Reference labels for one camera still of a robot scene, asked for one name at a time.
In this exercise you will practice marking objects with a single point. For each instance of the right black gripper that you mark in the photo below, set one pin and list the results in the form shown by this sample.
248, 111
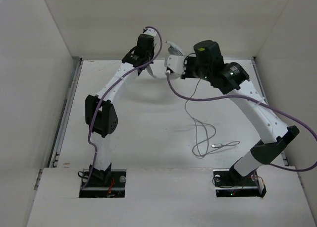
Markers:
188, 59

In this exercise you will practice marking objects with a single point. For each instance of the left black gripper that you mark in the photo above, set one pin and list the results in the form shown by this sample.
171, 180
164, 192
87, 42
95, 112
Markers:
153, 50

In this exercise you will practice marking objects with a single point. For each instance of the grey white headphones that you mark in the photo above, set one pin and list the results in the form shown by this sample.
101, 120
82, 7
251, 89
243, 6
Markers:
174, 49

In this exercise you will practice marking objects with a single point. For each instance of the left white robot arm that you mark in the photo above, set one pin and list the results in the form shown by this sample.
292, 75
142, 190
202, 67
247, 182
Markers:
100, 114

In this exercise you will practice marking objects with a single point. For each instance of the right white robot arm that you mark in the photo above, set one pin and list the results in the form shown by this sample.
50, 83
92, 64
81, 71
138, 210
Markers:
233, 80

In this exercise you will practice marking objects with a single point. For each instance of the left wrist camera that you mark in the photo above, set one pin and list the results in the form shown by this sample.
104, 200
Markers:
151, 32

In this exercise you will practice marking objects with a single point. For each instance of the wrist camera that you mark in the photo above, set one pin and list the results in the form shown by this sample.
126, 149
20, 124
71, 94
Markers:
175, 64
151, 32

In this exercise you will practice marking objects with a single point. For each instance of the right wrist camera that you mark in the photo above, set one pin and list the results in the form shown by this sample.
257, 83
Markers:
175, 64

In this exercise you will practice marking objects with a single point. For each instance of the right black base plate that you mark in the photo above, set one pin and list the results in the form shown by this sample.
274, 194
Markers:
251, 185

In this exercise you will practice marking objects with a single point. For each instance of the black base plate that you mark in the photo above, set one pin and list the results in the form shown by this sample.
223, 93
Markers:
251, 185
113, 188

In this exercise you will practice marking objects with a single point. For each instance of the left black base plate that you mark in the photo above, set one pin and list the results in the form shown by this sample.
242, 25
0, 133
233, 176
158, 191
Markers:
113, 188

